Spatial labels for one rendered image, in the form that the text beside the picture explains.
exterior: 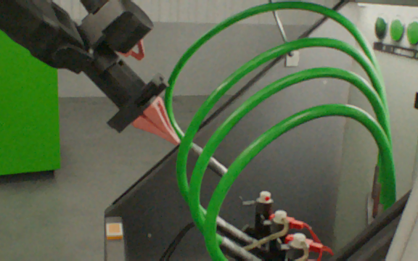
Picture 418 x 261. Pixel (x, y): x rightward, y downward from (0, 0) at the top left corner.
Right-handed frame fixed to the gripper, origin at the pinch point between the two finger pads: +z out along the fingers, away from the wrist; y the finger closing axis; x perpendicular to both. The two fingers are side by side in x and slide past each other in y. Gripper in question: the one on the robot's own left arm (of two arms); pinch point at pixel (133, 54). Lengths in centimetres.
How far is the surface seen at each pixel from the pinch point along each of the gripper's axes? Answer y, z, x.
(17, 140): 223, -118, 191
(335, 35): 32.3, 13.2, -29.1
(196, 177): -23.8, 29.9, -6.3
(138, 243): 19.9, 25.6, 31.3
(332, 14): 1.4, 17.5, -31.3
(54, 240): 170, -28, 166
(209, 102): -17.6, 21.5, -11.6
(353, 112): -23.7, 34.8, -26.6
